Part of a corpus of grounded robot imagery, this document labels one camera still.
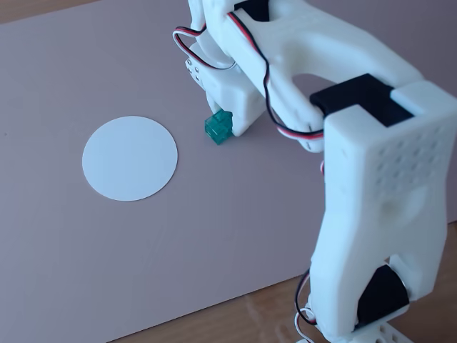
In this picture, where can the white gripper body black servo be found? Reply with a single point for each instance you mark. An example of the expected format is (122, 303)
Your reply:
(233, 101)

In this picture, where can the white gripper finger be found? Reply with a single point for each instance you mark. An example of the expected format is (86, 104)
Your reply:
(201, 76)

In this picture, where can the teal lego brick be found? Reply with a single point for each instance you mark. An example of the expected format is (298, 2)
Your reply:
(218, 125)

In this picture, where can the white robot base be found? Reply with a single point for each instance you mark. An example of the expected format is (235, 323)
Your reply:
(385, 334)

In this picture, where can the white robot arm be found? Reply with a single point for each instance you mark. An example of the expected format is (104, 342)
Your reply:
(375, 160)

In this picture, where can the white paper circle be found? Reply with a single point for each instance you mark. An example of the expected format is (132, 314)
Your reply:
(129, 158)

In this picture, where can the pink mat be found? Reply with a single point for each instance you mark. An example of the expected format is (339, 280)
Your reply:
(107, 250)

